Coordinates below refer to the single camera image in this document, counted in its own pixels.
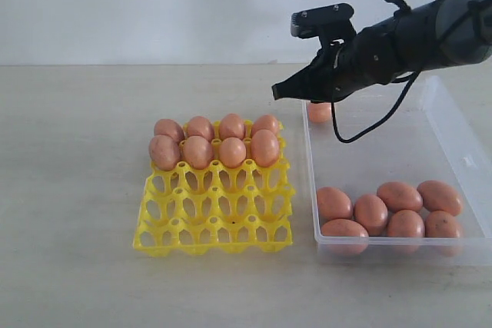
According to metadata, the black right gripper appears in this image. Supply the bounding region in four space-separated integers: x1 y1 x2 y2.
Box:
271 24 361 103

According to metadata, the brown egg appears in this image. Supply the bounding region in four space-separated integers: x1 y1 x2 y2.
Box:
316 187 354 220
354 194 388 236
148 135 181 171
251 129 280 167
307 102 331 124
377 181 423 213
387 210 425 238
182 136 214 170
417 180 464 216
424 210 463 238
321 219 369 237
218 137 247 168

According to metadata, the brown egg packed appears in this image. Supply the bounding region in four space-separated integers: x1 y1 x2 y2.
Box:
251 114 280 137
186 116 214 142
218 113 246 140
154 118 185 144

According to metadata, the clear plastic container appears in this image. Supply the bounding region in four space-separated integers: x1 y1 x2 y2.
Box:
304 76 491 266

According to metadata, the yellow plastic egg tray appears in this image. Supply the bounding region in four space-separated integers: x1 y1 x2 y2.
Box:
132 120 297 258

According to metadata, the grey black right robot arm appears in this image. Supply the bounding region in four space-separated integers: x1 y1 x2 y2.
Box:
272 0 491 102

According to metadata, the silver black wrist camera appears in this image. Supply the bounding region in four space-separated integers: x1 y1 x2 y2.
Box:
291 3 356 40

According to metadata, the black camera cable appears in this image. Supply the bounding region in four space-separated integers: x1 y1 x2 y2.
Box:
328 0 492 143

